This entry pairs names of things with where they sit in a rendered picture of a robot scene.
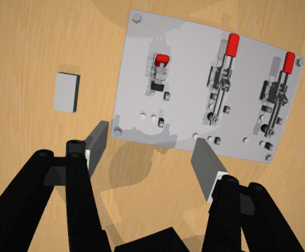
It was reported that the black toggle clamp with red handle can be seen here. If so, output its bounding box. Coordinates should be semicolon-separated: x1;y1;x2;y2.
260;52;295;138

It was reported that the grey toggle clamp with red handle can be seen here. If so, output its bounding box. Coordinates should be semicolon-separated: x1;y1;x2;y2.
146;52;172;92

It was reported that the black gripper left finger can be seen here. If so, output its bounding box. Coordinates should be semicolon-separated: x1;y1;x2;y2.
0;120;111;252

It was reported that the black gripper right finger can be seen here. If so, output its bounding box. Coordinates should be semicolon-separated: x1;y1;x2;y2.
191;137;305;252

